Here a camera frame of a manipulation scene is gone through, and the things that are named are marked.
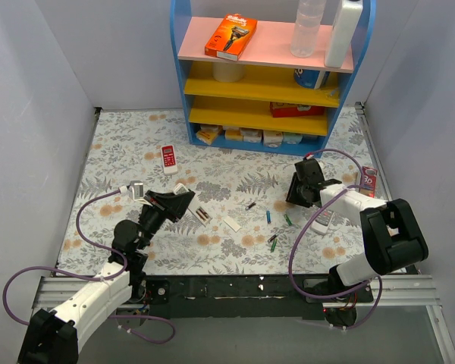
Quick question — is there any orange yellow small box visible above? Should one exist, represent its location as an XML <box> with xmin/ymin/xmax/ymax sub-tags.
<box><xmin>196</xmin><ymin>128</ymin><xmax>222</xmax><ymax>146</ymax></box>

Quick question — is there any orange razor box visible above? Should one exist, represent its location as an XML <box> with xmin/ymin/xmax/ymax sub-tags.
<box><xmin>204</xmin><ymin>14</ymin><xmax>258</xmax><ymax>61</ymax></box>

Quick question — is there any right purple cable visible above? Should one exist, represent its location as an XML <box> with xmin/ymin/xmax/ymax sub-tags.
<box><xmin>287</xmin><ymin>148</ymin><xmax>384</xmax><ymax>330</ymax></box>

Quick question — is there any blue white round container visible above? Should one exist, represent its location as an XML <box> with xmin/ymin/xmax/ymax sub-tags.
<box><xmin>293</xmin><ymin>68</ymin><xmax>330</xmax><ymax>89</ymax></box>

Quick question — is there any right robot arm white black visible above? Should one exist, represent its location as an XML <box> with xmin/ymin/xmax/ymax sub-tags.
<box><xmin>287</xmin><ymin>158</ymin><xmax>428</xmax><ymax>302</ymax></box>

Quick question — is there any teal white small box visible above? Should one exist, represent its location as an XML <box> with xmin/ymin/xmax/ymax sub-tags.
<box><xmin>283</xmin><ymin>132</ymin><xmax>303</xmax><ymax>145</ymax></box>

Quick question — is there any white red small box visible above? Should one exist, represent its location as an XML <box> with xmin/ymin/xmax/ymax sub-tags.
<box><xmin>262</xmin><ymin>130</ymin><xmax>284</xmax><ymax>148</ymax></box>

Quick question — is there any yellow white small box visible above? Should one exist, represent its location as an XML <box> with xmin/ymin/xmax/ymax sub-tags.
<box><xmin>224</xmin><ymin>130</ymin><xmax>243</xmax><ymax>142</ymax></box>

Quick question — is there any blue shelf unit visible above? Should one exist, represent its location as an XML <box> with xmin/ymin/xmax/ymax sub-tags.
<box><xmin>170</xmin><ymin>1</ymin><xmax>376</xmax><ymax>156</ymax></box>

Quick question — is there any white remote control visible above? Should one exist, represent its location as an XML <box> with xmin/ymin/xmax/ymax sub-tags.
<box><xmin>173</xmin><ymin>183</ymin><xmax>212</xmax><ymax>227</ymax></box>

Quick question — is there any black base bar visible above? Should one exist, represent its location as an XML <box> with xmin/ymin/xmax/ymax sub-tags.
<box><xmin>102</xmin><ymin>273</ymin><xmax>369</xmax><ymax>322</ymax></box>

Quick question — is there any red white small remote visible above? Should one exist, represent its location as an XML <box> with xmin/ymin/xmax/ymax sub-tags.
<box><xmin>161</xmin><ymin>145</ymin><xmax>178</xmax><ymax>175</ymax></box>

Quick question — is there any green battery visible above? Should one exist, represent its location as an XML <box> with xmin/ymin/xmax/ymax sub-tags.
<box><xmin>284</xmin><ymin>214</ymin><xmax>293</xmax><ymax>226</ymax></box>
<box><xmin>270</xmin><ymin>239</ymin><xmax>278</xmax><ymax>253</ymax></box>

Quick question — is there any clear plastic bottle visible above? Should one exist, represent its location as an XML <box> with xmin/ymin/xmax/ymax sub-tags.
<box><xmin>290</xmin><ymin>0</ymin><xmax>326</xmax><ymax>58</ymax></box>

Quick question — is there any grey remote with buttons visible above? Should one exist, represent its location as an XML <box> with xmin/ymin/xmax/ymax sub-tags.
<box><xmin>310</xmin><ymin>210</ymin><xmax>334</xmax><ymax>236</ymax></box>

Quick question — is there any aluminium rail frame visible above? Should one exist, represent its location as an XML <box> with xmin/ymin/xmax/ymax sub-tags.
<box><xmin>17</xmin><ymin>100</ymin><xmax>455</xmax><ymax>364</ymax></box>

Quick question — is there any green battery right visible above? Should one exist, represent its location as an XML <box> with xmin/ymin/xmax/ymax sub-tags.
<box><xmin>284</xmin><ymin>214</ymin><xmax>293</xmax><ymax>226</ymax></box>

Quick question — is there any white tall bottle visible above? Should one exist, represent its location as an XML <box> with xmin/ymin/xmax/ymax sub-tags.
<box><xmin>325</xmin><ymin>0</ymin><xmax>363</xmax><ymax>68</ymax></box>

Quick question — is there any red toothpaste box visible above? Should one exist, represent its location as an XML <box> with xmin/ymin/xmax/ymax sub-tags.
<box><xmin>359</xmin><ymin>166</ymin><xmax>378</xmax><ymax>198</ymax></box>

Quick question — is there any green battery lower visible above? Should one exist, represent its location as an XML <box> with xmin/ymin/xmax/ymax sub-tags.
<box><xmin>270</xmin><ymin>239</ymin><xmax>278</xmax><ymax>253</ymax></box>

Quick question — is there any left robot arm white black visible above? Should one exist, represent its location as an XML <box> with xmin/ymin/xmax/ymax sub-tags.
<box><xmin>18</xmin><ymin>187</ymin><xmax>195</xmax><ymax>363</ymax></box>

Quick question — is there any white battery cover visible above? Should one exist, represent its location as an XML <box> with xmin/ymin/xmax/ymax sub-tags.
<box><xmin>224</xmin><ymin>216</ymin><xmax>240</xmax><ymax>232</ymax></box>

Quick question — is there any red box on shelf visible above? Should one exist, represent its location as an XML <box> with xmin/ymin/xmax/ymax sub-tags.
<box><xmin>270</xmin><ymin>102</ymin><xmax>325</xmax><ymax>118</ymax></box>

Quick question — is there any floral table mat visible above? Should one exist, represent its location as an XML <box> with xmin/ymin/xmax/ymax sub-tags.
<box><xmin>57</xmin><ymin>110</ymin><xmax>363</xmax><ymax>275</ymax></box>

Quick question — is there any white paper roll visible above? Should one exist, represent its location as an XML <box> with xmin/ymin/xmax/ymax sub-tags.
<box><xmin>212</xmin><ymin>62</ymin><xmax>245</xmax><ymax>83</ymax></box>

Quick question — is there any white small box centre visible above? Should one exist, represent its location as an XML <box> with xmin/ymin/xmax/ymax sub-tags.
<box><xmin>240</xmin><ymin>128</ymin><xmax>262</xmax><ymax>143</ymax></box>

